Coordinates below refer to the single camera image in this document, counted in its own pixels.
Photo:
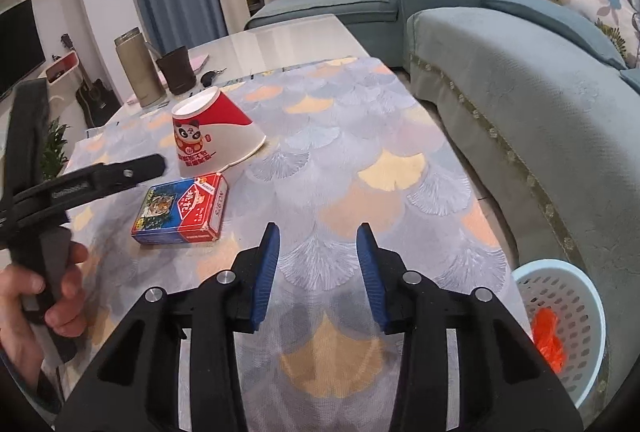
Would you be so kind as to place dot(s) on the red white panda paper cup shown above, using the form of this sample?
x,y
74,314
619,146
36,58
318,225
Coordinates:
x,y
212,133

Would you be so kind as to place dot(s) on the green potted plant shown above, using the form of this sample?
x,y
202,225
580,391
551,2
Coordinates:
x,y
53,156

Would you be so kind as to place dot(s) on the white red wall shelf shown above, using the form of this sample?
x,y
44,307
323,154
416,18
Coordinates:
x,y
61,68

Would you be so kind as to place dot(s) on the dark brown cup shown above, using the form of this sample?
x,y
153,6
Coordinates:
x,y
177,70

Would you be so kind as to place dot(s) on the gold thermos bottle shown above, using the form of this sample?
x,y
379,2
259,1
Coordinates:
x,y
139,68

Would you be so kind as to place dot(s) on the orange plastic bag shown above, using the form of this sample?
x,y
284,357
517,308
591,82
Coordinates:
x,y
547,340

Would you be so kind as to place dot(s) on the blue red card box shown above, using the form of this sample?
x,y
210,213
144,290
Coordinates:
x,y
181,212

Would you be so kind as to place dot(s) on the light blue waste basket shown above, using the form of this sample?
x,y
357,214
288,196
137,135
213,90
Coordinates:
x,y
570,293

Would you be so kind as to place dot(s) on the black television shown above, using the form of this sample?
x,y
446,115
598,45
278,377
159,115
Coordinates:
x,y
20,47

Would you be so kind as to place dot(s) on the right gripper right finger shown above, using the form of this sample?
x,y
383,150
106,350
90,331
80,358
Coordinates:
x,y
459,348

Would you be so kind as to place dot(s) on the teal blue sofa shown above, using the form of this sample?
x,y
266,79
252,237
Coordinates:
x,y
539,102

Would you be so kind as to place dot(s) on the black car key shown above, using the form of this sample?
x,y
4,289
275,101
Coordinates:
x,y
208,78

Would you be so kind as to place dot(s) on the teal chaise ottoman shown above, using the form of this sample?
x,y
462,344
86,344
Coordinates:
x,y
374,23

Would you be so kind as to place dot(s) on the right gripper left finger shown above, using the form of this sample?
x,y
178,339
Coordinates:
x,y
132,382

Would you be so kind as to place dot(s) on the patterned fan-print tablecloth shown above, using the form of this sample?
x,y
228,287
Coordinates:
x,y
346,144

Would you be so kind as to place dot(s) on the black acoustic guitar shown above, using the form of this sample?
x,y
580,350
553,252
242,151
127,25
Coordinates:
x,y
98,102

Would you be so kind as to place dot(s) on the floral cushion near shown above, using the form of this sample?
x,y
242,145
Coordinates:
x,y
631,32

